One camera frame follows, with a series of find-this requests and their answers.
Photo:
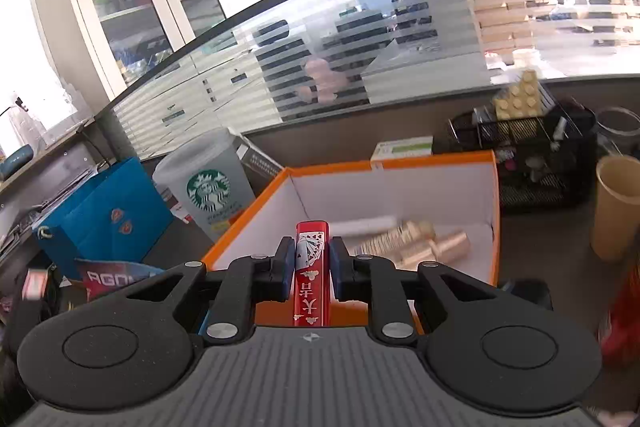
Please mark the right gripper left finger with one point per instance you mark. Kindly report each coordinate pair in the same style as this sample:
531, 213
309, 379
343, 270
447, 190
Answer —
233, 293

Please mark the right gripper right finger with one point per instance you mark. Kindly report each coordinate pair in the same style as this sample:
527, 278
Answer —
375, 281

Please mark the red playing card box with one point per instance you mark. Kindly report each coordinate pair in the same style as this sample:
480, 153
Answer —
312, 281

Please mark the cream lotion bottle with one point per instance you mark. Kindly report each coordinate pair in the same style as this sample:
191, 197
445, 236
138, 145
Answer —
405, 234

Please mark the orange cardboard box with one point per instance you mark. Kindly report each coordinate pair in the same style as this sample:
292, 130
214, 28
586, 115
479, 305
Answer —
452, 191

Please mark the black white carton box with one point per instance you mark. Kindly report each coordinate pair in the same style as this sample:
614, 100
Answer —
260, 168

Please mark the Starbucks plastic cup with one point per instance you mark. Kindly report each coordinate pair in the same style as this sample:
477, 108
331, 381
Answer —
206, 176

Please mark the green white medicine box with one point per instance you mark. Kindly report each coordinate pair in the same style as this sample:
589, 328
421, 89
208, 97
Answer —
420, 146

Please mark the blue paper bag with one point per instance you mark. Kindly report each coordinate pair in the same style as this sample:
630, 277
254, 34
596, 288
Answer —
117, 215

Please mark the black mesh desk organizer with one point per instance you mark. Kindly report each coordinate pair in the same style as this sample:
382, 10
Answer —
544, 163

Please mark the cream building block plate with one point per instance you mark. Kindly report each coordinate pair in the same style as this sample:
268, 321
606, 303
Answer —
520, 98

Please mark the brown paper cup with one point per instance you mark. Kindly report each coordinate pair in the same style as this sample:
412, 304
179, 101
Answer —
616, 215

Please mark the red drink can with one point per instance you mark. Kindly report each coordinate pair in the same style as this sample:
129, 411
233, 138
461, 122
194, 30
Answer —
618, 334

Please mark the grey mesh waste bin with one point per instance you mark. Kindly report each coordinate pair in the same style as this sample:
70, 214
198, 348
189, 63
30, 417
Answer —
618, 131

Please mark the white glass-door cabinet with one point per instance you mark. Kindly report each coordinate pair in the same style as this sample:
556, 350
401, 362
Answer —
101, 47

